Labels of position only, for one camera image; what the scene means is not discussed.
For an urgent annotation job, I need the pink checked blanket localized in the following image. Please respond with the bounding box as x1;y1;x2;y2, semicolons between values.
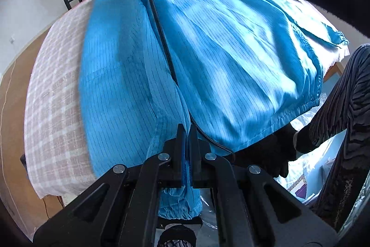
25;0;352;199

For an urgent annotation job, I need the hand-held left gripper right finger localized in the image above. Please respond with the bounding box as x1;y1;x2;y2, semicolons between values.
189;125;339;247

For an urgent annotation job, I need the person's striped trouser leg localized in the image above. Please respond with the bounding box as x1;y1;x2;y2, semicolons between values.
295;44;370;233

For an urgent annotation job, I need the blue pinstriped work coat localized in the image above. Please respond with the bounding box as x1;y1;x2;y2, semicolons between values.
80;0;350;220

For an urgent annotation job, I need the clear plastic bag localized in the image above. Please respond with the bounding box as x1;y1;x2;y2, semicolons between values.
277;114;347;207

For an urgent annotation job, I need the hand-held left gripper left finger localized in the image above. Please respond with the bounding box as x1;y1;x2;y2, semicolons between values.
33;123;188;247

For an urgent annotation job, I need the black shoe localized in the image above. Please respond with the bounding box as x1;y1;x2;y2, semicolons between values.
157;224;203;247

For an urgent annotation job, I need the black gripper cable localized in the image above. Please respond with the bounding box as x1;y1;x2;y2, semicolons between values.
141;0;234;155

